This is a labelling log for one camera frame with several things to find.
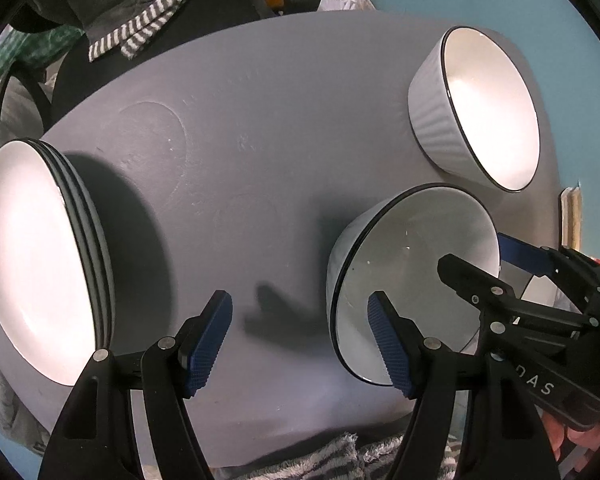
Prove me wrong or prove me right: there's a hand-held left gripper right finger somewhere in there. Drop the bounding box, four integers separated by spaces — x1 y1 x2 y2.
367 291 563 480

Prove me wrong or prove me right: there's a white bowl with black rim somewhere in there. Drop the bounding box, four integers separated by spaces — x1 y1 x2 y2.
407 26 540 193
326 183 502 387

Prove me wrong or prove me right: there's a black office chair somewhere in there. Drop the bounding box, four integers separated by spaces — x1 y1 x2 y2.
0 0 326 133

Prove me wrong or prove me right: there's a grey hoodie with striped cuffs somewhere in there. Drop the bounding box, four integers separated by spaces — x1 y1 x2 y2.
10 0 201 61

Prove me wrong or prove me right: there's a large white plate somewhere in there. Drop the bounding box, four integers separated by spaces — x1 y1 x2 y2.
30 138 115 351

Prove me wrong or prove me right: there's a green checkered tablecloth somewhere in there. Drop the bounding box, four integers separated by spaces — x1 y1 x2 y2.
0 27 83 76

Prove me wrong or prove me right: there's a person's right hand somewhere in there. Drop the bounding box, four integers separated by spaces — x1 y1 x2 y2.
542 412 600 480

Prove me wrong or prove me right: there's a striped grey cloth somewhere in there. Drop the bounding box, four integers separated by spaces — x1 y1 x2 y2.
220 430 481 480

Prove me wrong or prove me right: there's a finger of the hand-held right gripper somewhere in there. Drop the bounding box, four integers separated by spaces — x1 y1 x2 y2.
437 254 600 331
497 232 600 311

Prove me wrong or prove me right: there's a wooden plank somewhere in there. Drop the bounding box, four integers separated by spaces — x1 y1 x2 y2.
560 187 583 256

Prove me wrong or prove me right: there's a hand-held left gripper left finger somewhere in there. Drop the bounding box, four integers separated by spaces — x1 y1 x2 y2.
37 290 233 480

